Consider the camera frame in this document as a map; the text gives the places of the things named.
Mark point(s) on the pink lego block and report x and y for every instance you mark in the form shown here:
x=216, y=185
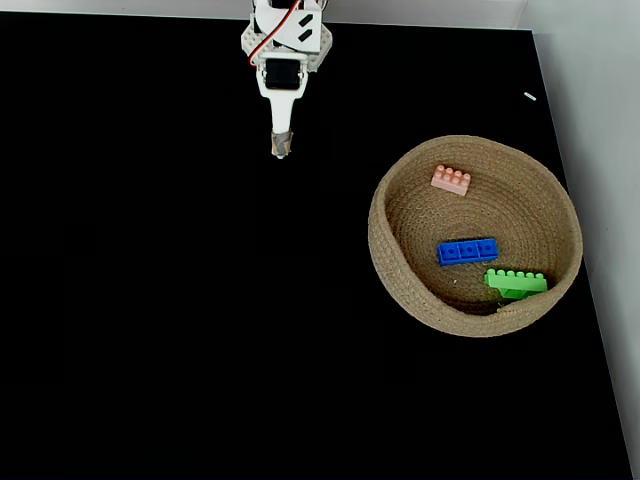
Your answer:
x=450, y=180

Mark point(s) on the blue lego block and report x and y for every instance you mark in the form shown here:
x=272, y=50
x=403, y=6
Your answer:
x=467, y=251

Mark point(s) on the green lego block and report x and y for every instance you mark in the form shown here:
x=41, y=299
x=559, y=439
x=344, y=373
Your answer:
x=517, y=284

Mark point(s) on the small white scrap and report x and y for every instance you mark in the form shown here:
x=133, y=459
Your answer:
x=530, y=96

